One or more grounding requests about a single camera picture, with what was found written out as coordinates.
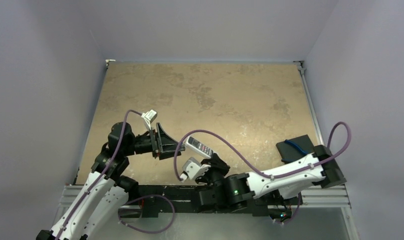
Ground aluminium table rail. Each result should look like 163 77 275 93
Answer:
293 61 350 208

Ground blue handled pliers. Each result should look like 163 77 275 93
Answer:
284 139 308 156

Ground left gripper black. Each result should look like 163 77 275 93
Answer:
123 122 184 159

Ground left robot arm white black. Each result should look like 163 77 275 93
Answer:
36 121 185 240

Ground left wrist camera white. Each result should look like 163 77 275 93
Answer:
141 109 157 131

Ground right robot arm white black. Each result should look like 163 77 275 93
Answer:
191 145 346 213

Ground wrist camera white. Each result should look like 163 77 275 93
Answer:
180 157 210 182
141 109 157 131

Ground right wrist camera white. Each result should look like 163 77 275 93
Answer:
180 157 210 182

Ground white remote control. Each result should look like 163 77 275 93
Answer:
184 136 215 159

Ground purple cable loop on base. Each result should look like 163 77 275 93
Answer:
117 194 175 235

